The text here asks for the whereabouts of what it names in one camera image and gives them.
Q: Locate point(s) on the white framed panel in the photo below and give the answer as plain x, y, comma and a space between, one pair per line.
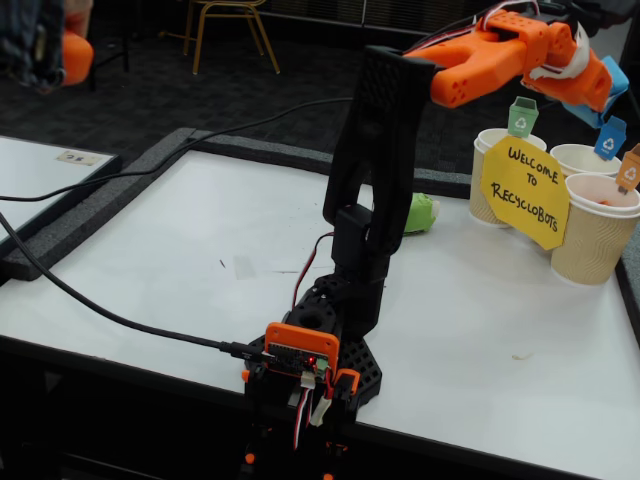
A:
607, 35

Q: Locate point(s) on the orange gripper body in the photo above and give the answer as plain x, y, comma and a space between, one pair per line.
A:
595, 92

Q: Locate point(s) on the blue paper wad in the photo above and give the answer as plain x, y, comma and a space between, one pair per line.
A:
619, 80

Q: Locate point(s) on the short grey foam border strip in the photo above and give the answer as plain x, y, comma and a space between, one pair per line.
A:
442, 181

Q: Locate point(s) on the yellow welcome sign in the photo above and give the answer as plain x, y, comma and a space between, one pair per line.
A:
525, 195

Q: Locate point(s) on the orange recycling bin tag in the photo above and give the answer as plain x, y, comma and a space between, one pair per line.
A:
631, 172

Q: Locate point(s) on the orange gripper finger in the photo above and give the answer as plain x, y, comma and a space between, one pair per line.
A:
597, 85

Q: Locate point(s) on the black metal table leg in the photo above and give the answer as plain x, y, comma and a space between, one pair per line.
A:
125, 45

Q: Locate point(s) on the black slanted stand rod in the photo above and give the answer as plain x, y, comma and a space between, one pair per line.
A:
550, 103

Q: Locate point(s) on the orange paper wad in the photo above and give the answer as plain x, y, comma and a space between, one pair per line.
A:
605, 202

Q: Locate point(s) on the yellow metal legged chair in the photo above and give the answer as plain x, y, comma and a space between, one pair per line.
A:
200, 30

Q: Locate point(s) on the orange controller board mount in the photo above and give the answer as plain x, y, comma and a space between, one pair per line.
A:
300, 342

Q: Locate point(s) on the long grey foam border strip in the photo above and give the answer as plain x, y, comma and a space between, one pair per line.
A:
100, 210
260, 150

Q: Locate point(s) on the blue recycling bin tag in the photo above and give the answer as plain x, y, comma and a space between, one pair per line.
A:
610, 142

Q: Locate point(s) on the ribbed beige paper cup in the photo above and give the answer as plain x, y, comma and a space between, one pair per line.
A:
480, 200
580, 157
590, 245

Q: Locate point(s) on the green recycling bin tag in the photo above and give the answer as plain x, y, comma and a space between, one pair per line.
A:
522, 120

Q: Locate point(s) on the black framed whiteboard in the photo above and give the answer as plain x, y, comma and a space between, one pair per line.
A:
40, 170

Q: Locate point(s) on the green paper wad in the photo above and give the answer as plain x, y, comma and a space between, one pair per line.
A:
422, 215

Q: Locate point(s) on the white tape wrap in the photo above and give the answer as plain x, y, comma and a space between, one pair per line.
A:
575, 62

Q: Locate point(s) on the orange rounded plastic object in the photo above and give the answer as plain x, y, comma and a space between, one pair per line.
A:
77, 55

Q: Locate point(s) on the orange and black robot arm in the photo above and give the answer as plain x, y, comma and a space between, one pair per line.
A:
380, 125

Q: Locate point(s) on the small paper label sticker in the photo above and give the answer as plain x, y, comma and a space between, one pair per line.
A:
79, 157

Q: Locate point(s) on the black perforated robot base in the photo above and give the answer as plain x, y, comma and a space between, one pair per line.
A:
362, 365

